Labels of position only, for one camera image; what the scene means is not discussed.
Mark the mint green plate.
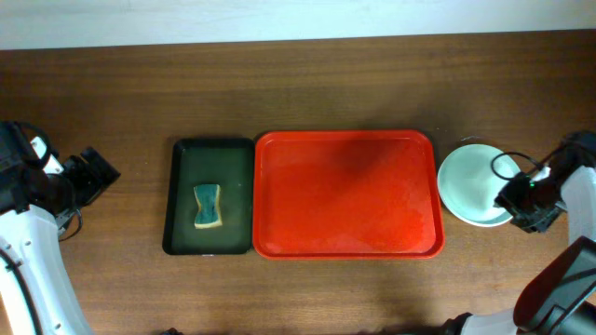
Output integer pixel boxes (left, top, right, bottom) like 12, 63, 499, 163
437, 144, 521, 221

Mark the green yellow sponge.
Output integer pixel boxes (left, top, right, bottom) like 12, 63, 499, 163
193, 184, 223, 229

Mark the white plate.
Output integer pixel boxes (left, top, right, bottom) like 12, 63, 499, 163
458, 213, 512, 228

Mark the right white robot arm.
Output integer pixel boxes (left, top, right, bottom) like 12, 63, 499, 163
438, 130, 595, 335

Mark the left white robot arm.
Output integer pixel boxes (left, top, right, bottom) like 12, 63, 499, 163
1, 141, 120, 334

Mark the dark green tray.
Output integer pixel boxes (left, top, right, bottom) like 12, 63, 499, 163
162, 138, 254, 255

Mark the red tray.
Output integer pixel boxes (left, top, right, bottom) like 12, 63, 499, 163
252, 129, 445, 260

